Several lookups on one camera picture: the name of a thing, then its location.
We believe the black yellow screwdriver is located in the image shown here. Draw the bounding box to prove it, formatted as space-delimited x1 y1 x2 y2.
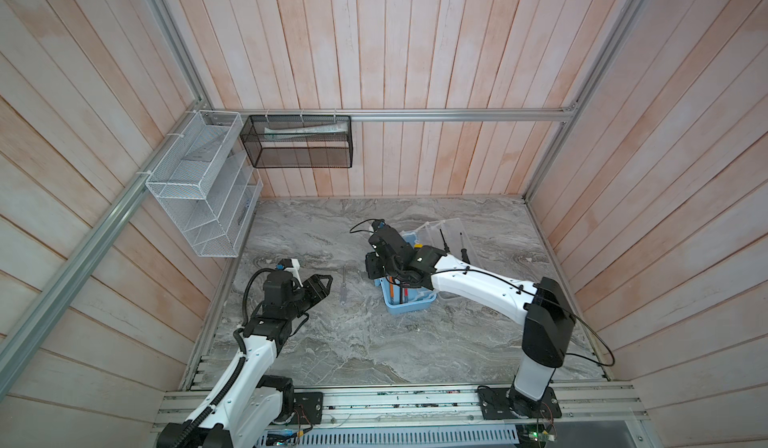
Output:
459 232 471 264
439 228 450 253

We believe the blue plastic tool box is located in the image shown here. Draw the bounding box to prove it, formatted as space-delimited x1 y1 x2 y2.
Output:
372 219 473 315

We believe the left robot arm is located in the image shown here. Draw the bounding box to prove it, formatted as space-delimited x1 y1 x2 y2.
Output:
156 260 333 447

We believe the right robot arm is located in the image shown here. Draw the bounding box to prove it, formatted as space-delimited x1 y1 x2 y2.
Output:
366 219 576 413

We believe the black mesh basket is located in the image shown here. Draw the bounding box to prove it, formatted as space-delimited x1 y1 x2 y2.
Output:
240 114 354 169

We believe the white wire mesh shelf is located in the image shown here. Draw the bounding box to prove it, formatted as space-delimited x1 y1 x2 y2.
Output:
146 111 263 258

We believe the horizontal aluminium wall rail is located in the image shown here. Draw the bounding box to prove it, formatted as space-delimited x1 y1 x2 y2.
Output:
236 108 576 123

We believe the right camera black cable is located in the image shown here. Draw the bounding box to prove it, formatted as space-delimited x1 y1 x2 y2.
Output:
349 217 616 368

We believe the aluminium mounting rail base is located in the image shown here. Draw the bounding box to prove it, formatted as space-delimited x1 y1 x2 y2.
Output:
147 381 662 447

